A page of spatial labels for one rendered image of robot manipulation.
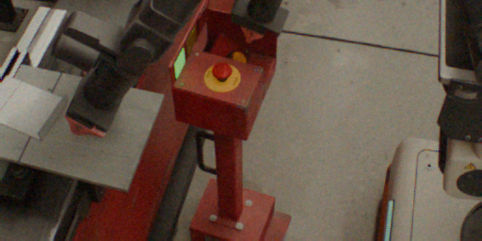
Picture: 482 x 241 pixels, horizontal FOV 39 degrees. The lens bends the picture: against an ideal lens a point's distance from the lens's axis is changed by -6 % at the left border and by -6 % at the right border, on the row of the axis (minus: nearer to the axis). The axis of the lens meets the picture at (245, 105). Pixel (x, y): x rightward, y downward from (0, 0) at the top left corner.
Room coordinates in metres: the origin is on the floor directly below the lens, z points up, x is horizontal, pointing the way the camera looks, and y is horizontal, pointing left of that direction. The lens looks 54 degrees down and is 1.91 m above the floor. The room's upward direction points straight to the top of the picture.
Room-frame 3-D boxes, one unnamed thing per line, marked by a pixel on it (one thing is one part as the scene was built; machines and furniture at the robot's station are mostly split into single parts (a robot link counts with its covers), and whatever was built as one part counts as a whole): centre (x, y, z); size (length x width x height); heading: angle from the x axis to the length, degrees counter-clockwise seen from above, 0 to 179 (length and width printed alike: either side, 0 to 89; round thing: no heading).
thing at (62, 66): (0.69, 0.36, 0.89); 0.30 x 0.05 x 0.03; 166
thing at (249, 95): (0.94, 0.04, 0.75); 0.20 x 0.16 x 0.18; 161
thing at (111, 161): (0.63, 0.28, 1.00); 0.26 x 0.18 x 0.01; 76
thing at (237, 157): (0.94, 0.04, 0.39); 0.05 x 0.05 x 0.54; 71
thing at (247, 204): (0.94, 0.04, 0.13); 0.10 x 0.10 x 0.01; 71
